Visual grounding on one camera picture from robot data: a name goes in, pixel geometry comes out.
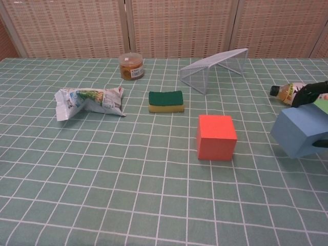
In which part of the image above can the green foam cube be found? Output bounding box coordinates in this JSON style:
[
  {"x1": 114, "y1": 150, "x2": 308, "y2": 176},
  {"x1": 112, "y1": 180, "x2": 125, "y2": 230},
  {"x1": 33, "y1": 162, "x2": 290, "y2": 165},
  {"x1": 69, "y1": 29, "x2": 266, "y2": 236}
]
[{"x1": 314, "y1": 98, "x2": 328, "y2": 115}]

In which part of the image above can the green yellow scrubbing sponge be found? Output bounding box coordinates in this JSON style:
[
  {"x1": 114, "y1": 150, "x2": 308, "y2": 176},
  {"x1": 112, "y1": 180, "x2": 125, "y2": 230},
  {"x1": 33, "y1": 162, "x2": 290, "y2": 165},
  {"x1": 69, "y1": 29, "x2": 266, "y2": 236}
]
[{"x1": 148, "y1": 90, "x2": 185, "y2": 114}]

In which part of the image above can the clear jar with orange snacks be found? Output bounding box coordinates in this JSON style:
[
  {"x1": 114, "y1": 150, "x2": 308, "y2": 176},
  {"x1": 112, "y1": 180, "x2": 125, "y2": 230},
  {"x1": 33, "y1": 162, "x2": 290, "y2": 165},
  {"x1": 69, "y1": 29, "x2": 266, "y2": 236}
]
[{"x1": 118, "y1": 52, "x2": 145, "y2": 81}]

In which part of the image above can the reddish woven screen panel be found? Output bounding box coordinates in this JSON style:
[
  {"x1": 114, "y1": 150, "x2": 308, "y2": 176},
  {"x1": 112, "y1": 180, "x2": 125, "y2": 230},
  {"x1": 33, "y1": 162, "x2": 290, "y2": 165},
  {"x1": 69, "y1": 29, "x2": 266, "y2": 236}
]
[{"x1": 0, "y1": 17, "x2": 21, "y2": 62}]

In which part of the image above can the green white checked tablecloth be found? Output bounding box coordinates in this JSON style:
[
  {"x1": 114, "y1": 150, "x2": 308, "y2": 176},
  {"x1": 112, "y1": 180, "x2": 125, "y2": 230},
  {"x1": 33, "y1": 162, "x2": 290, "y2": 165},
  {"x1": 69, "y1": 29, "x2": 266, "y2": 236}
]
[{"x1": 0, "y1": 57, "x2": 328, "y2": 246}]

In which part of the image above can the orange foam cube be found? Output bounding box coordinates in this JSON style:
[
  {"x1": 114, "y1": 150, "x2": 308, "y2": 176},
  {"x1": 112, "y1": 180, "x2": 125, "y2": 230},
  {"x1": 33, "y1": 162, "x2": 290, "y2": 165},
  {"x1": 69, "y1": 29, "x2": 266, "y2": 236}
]
[{"x1": 196, "y1": 114, "x2": 238, "y2": 161}]

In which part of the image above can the white wire mesh rack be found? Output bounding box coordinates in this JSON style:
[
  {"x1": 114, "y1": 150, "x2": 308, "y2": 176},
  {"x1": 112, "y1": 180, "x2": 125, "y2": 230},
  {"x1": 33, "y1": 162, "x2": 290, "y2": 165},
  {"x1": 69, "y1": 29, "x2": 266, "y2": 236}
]
[{"x1": 179, "y1": 48, "x2": 249, "y2": 95}]

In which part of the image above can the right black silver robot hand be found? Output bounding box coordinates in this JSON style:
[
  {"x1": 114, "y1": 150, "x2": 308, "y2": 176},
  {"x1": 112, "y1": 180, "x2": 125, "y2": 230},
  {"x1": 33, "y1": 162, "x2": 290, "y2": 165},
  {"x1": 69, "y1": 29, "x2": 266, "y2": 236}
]
[{"x1": 291, "y1": 80, "x2": 328, "y2": 149}]

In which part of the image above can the orange tea plastic bottle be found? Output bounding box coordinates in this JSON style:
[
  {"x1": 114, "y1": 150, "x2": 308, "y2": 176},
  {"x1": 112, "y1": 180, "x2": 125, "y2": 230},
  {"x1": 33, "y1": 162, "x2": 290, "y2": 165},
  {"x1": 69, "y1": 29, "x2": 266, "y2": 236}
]
[{"x1": 270, "y1": 81, "x2": 328, "y2": 107}]

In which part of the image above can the crumpled white snack bag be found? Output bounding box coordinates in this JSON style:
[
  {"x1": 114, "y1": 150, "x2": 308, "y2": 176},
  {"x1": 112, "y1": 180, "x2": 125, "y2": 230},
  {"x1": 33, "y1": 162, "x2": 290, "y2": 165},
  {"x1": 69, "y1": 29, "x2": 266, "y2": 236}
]
[{"x1": 54, "y1": 86, "x2": 127, "y2": 121}]

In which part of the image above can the blue foam cube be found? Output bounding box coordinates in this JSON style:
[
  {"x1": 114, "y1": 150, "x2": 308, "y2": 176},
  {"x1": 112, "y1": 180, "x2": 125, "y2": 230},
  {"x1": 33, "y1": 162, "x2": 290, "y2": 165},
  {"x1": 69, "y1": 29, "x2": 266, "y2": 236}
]
[{"x1": 270, "y1": 104, "x2": 328, "y2": 160}]

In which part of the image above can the beige woven bamboo screen panel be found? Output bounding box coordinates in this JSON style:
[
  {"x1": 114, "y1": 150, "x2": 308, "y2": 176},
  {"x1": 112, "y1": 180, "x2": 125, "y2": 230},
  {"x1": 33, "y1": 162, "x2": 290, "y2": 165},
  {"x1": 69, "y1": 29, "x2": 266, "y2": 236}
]
[
  {"x1": 309, "y1": 25, "x2": 328, "y2": 59},
  {"x1": 229, "y1": 0, "x2": 328, "y2": 59},
  {"x1": 0, "y1": 0, "x2": 129, "y2": 59},
  {"x1": 125, "y1": 0, "x2": 241, "y2": 59}
]

